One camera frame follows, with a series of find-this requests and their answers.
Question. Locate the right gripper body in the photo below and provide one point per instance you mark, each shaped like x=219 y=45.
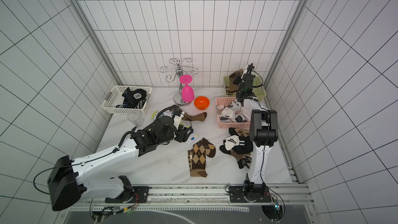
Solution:
x=246 y=80

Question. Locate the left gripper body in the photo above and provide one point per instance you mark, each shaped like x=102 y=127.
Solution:
x=179 y=136

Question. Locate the beige green argyle sock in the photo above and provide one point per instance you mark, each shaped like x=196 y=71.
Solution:
x=231 y=84

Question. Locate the white sock grey pattern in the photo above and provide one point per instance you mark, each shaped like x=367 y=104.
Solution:
x=233 y=112

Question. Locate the brown argyle sock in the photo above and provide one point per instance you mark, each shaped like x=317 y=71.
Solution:
x=197 y=157

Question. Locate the black sock white logo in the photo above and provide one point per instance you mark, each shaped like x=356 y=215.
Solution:
x=134 y=98

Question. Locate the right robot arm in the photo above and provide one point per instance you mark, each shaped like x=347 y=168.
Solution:
x=263 y=130

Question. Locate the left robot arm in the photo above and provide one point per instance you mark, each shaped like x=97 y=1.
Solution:
x=95 y=176

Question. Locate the green plastic basket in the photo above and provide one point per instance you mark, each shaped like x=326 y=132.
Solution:
x=259 y=92

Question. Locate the pink plastic basket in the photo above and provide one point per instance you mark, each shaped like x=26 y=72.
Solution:
x=226 y=125

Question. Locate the white plastic basket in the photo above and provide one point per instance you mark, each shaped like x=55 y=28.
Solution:
x=113 y=103

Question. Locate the white sock yellow blue patches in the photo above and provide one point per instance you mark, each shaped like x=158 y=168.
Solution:
x=192 y=137

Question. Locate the clear drinking glass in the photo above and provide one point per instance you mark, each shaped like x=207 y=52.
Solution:
x=136 y=118

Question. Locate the brown long sock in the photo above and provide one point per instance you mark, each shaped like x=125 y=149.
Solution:
x=199 y=117

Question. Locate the pink plastic goblet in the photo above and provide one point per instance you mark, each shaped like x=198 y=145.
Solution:
x=187 y=93

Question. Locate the orange plastic bowl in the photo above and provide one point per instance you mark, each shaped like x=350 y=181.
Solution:
x=201 y=103

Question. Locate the black white sock pile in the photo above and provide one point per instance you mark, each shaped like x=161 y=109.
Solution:
x=237 y=144

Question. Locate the chrome cup holder stand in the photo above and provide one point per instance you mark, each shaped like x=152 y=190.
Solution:
x=180 y=67

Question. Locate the black grey argyle sock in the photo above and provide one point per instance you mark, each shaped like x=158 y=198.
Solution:
x=244 y=162

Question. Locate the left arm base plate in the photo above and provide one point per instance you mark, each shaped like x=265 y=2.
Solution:
x=131 y=195

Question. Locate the aluminium rail frame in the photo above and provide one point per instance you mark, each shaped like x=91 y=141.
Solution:
x=200 y=204

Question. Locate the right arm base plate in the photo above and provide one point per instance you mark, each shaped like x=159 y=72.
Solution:
x=259 y=194

